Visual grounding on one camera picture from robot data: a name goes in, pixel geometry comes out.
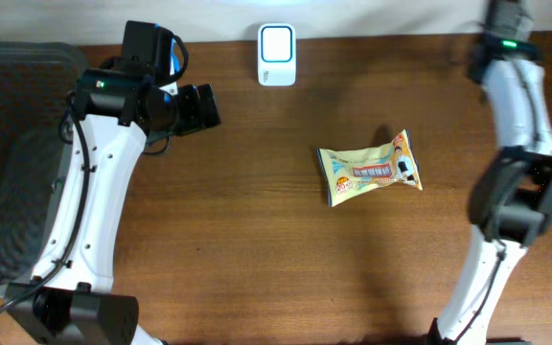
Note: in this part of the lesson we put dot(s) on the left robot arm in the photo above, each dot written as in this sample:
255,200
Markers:
118,111

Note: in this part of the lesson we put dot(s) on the yellow wet wipes pack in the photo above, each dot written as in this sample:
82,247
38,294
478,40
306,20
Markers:
351,173

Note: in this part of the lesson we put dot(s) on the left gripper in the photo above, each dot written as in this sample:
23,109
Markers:
196,119

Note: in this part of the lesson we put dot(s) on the white barcode scanner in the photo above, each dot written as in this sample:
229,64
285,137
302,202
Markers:
276,55

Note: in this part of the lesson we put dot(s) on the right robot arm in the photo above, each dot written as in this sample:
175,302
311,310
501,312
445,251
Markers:
511,204

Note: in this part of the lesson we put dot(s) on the grey plastic basket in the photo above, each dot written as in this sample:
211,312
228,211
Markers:
35,79

